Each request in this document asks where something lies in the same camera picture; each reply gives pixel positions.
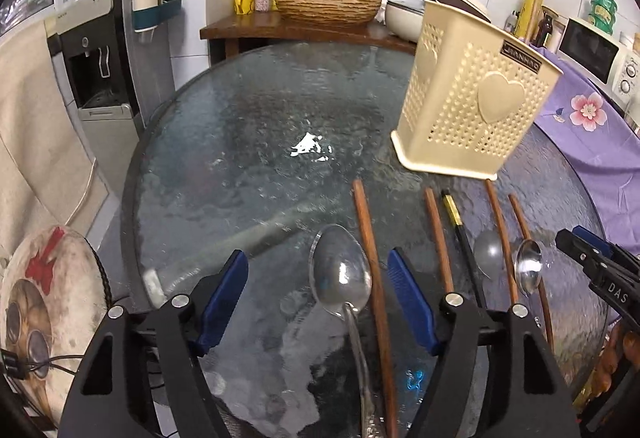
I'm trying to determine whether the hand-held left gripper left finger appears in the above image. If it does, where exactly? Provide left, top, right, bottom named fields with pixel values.
left=57, top=249, right=250, bottom=438

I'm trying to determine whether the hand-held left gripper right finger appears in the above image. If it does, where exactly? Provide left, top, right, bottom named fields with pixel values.
left=387, top=247, right=583, bottom=438

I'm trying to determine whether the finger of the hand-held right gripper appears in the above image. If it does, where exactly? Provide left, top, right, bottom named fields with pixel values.
left=572, top=225, right=640, bottom=276
left=555, top=229, right=640, bottom=334

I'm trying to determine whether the brown wooden chopstick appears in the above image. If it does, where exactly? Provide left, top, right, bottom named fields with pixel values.
left=352, top=179, right=399, bottom=438
left=424, top=188, right=455, bottom=295
left=484, top=180, right=520, bottom=306
left=508, top=194, right=555, bottom=354

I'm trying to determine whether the small metal spoon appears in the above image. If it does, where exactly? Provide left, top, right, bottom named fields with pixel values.
left=515, top=239, right=544, bottom=297

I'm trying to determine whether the large metal spoon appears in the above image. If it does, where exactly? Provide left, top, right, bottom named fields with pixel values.
left=308, top=224, right=388, bottom=438

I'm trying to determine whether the grey metal spoon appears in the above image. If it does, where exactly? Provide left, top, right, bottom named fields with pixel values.
left=473, top=230, right=506, bottom=276

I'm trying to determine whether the cream perforated utensil holder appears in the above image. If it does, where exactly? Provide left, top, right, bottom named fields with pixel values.
left=390, top=0, right=565, bottom=182

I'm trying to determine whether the purple floral cloth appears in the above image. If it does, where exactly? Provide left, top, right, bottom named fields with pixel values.
left=530, top=42, right=640, bottom=243

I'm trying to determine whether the round dog print cushion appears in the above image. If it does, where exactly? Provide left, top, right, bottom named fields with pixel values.
left=0, top=225, right=108, bottom=429

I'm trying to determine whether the white microwave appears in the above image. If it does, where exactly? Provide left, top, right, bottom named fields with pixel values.
left=556, top=16, right=640, bottom=97

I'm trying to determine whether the dark glass bottle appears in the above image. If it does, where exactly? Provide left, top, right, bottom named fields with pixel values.
left=537, top=12, right=556, bottom=47

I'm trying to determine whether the stack of green cans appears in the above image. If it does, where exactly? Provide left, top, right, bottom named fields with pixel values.
left=589, top=0, right=620, bottom=36

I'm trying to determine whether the yellow wrap roll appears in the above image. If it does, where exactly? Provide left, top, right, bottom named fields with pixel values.
left=515, top=0, right=545, bottom=43

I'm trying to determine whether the grey water dispenser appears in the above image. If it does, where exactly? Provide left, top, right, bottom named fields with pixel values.
left=44, top=0, right=177, bottom=156

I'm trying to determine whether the wooden side table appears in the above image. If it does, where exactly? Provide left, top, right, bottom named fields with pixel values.
left=200, top=12, right=418, bottom=66

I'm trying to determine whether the woven basket basin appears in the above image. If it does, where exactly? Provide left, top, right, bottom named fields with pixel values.
left=272, top=0, right=383, bottom=28

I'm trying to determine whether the black cable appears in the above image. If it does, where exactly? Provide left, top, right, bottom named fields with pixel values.
left=0, top=352, right=81, bottom=380

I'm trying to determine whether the teal wall cup holder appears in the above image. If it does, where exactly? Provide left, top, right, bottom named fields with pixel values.
left=131, top=0, right=183, bottom=31

